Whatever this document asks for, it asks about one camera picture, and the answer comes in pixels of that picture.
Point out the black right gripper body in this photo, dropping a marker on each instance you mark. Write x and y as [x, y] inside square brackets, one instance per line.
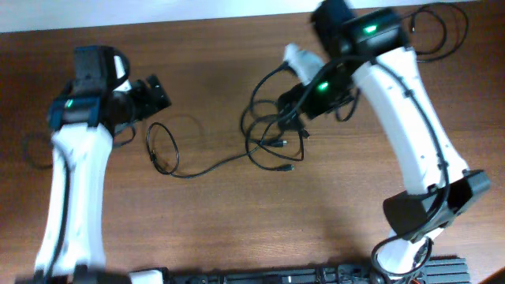
[294, 99]

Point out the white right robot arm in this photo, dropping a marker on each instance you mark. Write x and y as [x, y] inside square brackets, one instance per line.
[373, 55]

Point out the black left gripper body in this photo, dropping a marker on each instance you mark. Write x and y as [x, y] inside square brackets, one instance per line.
[146, 101]

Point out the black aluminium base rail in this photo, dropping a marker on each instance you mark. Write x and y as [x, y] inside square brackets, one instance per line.
[436, 271]

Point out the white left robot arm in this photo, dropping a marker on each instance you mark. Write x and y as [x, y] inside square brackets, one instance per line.
[84, 119]

